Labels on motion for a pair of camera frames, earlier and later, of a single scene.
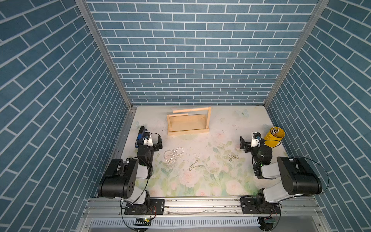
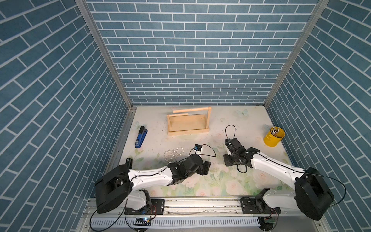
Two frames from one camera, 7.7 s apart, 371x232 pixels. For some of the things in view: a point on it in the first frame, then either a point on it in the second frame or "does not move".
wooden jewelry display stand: (183, 123) does not move
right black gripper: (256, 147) to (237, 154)
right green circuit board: (269, 220) does not move
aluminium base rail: (222, 208) does not move
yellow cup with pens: (273, 137) does not move
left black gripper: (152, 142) to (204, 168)
